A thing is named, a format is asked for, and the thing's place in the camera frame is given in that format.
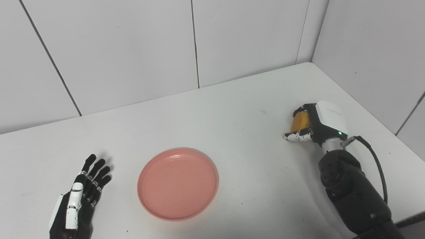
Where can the pink round plate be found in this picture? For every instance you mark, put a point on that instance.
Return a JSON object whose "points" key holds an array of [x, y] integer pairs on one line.
{"points": [[177, 184]]}

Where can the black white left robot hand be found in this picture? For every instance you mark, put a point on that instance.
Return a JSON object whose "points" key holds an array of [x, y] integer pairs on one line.
{"points": [[83, 223]]}

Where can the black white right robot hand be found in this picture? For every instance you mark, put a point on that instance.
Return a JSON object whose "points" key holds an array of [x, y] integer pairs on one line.
{"points": [[329, 119]]}

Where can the orange cream puff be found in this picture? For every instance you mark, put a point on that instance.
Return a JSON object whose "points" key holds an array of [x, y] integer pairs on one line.
{"points": [[300, 122]]}

